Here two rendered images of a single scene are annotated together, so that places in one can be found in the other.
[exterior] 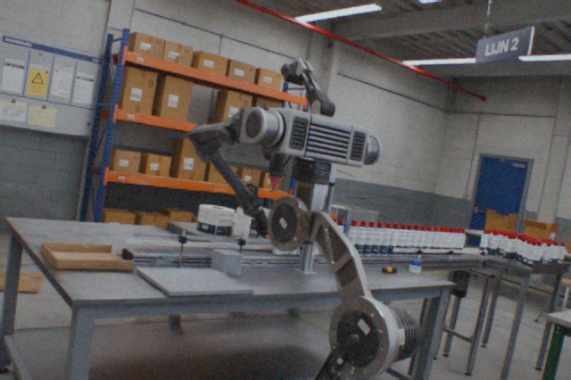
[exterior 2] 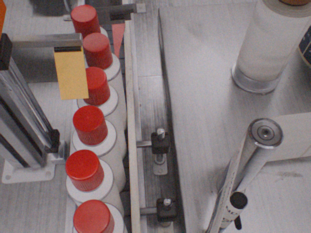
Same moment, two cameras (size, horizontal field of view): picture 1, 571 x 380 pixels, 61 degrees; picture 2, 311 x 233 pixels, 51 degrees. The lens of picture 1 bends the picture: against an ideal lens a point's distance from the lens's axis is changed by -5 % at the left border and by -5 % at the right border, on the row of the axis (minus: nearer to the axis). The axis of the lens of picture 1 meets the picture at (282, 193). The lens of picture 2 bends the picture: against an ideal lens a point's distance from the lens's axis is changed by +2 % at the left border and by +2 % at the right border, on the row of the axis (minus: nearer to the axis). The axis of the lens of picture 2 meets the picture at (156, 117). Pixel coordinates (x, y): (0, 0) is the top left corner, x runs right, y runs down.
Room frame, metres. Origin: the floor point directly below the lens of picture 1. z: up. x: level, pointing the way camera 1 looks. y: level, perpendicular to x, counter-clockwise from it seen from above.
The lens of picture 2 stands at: (2.80, -0.24, 1.38)
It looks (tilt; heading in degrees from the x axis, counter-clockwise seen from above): 60 degrees down; 123
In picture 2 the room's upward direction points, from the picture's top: 1 degrees clockwise
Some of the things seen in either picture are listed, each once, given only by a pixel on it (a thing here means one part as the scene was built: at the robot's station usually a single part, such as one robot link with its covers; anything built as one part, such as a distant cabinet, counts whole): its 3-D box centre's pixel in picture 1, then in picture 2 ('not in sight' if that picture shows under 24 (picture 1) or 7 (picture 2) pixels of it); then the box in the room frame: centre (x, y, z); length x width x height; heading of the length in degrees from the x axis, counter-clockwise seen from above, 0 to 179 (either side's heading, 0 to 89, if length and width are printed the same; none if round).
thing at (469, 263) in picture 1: (427, 312); not in sight; (3.46, -1.15, 0.47); 1.17 x 0.38 x 0.94; 129
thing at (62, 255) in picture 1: (86, 256); not in sight; (1.95, 0.73, 0.85); 0.30 x 0.26 x 0.04; 129
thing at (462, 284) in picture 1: (460, 274); not in sight; (3.88, -1.49, 0.71); 0.15 x 0.12 x 0.34; 39
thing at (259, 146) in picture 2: not in sight; (244, 164); (2.81, -0.04, 0.97); 0.05 x 0.05 x 0.19
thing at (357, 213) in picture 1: (342, 218); not in sight; (4.79, -0.59, 0.91); 0.60 x 0.40 x 0.22; 132
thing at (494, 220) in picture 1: (500, 224); not in sight; (7.36, -3.27, 0.97); 0.47 x 0.41 x 0.37; 125
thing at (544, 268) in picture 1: (505, 309); not in sight; (3.97, -1.95, 0.46); 0.73 x 0.62 x 0.93; 129
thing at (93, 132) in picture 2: not in sight; (101, 156); (2.65, -0.14, 0.98); 0.05 x 0.05 x 0.20
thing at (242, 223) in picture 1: (244, 214); (283, 13); (2.74, 0.19, 1.03); 0.09 x 0.09 x 0.30
